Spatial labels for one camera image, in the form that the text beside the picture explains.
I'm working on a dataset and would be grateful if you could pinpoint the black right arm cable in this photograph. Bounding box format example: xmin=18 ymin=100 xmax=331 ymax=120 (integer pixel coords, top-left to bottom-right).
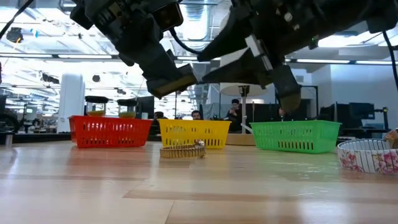
xmin=381 ymin=29 xmax=398 ymax=91

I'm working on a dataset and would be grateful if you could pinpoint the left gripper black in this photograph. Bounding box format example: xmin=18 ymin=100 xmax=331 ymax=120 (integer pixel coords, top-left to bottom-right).
xmin=114 ymin=11 xmax=199 ymax=99

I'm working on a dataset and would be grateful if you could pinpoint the black computer monitor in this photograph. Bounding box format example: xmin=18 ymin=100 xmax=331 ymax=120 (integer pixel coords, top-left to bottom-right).
xmin=319 ymin=104 xmax=349 ymax=122
xmin=136 ymin=95 xmax=155 ymax=120
xmin=348 ymin=102 xmax=376 ymax=121

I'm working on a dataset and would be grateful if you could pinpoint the white shade table lamp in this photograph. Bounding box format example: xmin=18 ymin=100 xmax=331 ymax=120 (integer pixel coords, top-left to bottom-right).
xmin=218 ymin=55 xmax=270 ymax=147

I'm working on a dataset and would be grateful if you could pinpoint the yellow plastic basket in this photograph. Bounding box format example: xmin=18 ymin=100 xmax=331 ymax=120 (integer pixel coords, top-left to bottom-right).
xmin=157 ymin=118 xmax=233 ymax=150

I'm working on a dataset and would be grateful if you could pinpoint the red plastic basket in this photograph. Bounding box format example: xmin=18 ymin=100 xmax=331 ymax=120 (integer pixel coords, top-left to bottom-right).
xmin=68 ymin=114 xmax=154 ymax=149

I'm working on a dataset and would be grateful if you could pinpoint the white building column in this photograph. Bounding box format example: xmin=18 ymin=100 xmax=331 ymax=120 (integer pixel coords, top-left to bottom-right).
xmin=57 ymin=73 xmax=86 ymax=134

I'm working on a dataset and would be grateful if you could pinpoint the dark ceiling device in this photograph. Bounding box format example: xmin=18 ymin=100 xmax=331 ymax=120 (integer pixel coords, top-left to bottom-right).
xmin=5 ymin=26 xmax=24 ymax=44

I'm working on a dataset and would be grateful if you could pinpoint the long ceiling light strip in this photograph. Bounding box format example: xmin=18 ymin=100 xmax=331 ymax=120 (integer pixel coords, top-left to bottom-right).
xmin=284 ymin=58 xmax=398 ymax=65
xmin=0 ymin=53 xmax=113 ymax=60

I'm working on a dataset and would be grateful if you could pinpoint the black curved equipment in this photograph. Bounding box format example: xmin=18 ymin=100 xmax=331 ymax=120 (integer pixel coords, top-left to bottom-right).
xmin=0 ymin=107 xmax=20 ymax=134

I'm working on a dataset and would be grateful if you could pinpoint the glass jar black lid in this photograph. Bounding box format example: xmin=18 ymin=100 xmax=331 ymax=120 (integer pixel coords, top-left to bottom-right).
xmin=84 ymin=95 xmax=110 ymax=118
xmin=116 ymin=98 xmax=139 ymax=119

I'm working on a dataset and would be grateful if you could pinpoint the black left wrist camera cable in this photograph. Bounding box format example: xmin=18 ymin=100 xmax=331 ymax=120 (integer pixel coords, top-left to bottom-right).
xmin=168 ymin=27 xmax=201 ymax=56

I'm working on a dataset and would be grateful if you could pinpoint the green plastic basket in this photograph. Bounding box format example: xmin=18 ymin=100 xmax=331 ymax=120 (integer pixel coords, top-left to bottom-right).
xmin=249 ymin=119 xmax=342 ymax=154

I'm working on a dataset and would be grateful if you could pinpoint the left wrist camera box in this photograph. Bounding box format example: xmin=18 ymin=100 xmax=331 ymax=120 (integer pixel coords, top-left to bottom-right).
xmin=151 ymin=1 xmax=185 ymax=32

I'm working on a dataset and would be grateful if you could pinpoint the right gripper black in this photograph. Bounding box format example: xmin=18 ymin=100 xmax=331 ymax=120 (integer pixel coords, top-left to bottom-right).
xmin=197 ymin=0 xmax=315 ymax=114

